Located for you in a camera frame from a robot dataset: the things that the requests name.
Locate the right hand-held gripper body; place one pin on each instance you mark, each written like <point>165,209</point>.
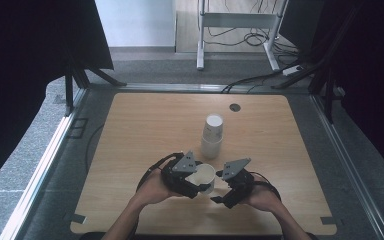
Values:
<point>238,185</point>

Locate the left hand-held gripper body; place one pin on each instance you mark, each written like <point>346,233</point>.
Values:
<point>180,176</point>

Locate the person's right hand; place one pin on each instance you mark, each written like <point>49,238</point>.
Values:
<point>263,196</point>

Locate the person's left hand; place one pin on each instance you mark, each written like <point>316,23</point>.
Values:
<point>155,190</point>

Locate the white power strip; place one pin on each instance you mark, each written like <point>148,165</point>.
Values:
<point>292,70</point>

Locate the black tripod stand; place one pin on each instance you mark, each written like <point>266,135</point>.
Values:
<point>326,80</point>
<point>80,78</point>

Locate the dark curtain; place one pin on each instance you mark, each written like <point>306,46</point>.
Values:
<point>23,66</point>
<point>373,66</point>

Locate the aluminium rail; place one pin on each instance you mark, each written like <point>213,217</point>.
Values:
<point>350,163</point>
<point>180,87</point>
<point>43,163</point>

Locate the white metal stand frame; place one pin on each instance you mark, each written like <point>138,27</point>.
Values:
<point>233,20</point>

